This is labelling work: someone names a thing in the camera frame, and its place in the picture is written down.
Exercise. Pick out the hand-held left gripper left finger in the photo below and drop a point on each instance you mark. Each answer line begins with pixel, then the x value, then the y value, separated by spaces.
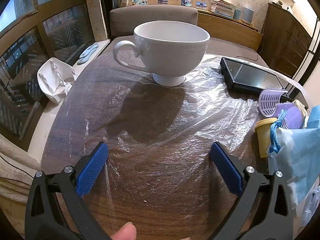
pixel 92 170

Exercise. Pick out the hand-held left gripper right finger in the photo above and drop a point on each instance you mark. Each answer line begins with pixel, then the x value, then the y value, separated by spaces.
pixel 226 167

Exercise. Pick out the person's left hand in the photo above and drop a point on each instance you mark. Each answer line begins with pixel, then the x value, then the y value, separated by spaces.
pixel 125 232

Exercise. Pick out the yellow plastic cup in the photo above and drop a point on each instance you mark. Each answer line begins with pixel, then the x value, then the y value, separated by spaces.
pixel 262 137

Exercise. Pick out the clear plastic table sheet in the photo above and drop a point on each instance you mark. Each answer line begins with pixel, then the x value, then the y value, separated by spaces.
pixel 200 120

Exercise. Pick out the purple lattice hair roller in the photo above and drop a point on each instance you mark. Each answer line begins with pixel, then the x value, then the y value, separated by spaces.
pixel 268 103

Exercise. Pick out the beige curtain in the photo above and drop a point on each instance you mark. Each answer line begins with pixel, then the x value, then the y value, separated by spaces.
pixel 12 165

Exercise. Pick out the clear plastic bag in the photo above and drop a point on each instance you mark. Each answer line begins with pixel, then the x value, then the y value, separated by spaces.
pixel 311 205

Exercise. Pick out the black tablet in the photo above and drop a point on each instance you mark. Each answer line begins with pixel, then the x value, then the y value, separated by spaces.
pixel 247 75

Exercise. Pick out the beige crumpled paper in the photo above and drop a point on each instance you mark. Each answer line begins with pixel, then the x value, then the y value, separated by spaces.
pixel 301 106

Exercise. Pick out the light blue glove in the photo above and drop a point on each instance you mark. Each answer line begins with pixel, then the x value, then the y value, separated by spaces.
pixel 87 53

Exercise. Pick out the white footed cup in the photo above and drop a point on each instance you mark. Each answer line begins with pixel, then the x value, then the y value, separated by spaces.
pixel 170 50

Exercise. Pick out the wooden shelf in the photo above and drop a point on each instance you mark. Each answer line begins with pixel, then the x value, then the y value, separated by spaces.
pixel 225 30

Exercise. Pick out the dark wooden cabinet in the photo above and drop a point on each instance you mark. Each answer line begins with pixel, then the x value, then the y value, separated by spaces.
pixel 285 37

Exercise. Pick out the window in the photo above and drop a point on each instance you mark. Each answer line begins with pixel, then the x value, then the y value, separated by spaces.
pixel 50 30

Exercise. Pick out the light blue cylinder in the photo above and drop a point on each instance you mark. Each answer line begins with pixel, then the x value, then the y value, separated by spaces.
pixel 237 14

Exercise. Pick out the white cylinder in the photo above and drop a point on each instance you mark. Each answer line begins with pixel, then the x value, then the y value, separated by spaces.
pixel 248 15

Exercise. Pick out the stack of books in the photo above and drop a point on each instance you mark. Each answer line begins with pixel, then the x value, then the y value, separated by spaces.
pixel 222 8

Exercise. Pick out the brown sofa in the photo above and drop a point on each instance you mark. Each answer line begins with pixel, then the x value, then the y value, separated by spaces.
pixel 150 17

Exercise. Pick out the black round partition frame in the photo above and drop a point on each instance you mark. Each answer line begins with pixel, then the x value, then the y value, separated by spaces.
pixel 308 55

